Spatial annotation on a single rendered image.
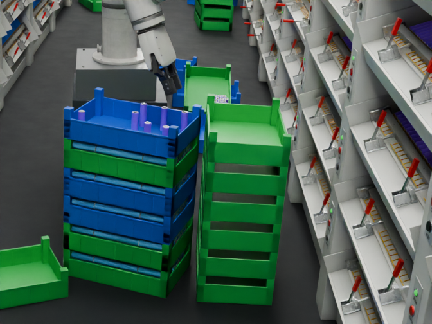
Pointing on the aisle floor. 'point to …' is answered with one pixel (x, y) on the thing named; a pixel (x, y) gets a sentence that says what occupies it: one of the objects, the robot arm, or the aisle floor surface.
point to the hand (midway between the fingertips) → (171, 84)
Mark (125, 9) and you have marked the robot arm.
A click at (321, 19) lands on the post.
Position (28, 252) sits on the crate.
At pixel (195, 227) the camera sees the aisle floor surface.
